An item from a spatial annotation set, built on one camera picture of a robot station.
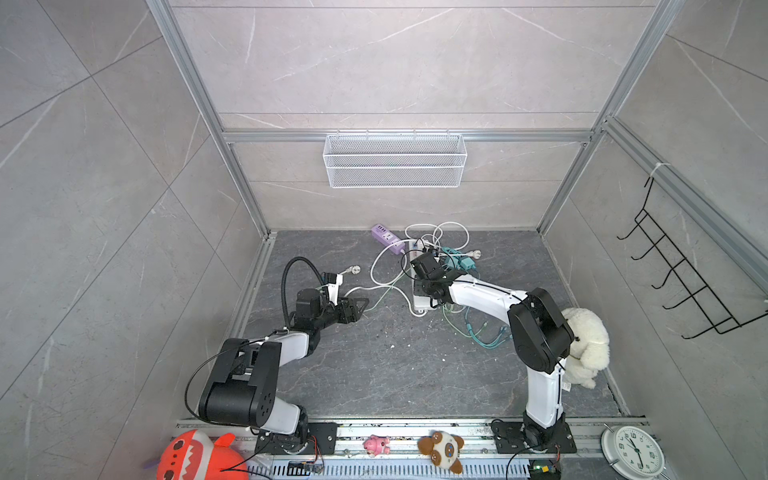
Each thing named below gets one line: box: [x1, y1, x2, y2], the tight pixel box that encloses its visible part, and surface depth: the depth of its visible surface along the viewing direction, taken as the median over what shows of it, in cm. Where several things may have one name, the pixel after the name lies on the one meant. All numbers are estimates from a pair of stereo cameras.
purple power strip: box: [371, 224, 406, 255], surface depth 117 cm
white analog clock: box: [600, 425, 665, 480], surface depth 70 cm
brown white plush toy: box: [418, 431, 464, 475], surface depth 71 cm
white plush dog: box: [561, 307, 610, 389], surface depth 73 cm
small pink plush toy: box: [363, 434, 391, 458], surface depth 72 cm
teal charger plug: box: [441, 247, 476, 271], surface depth 109 cm
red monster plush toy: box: [157, 429, 249, 480], surface depth 66 cm
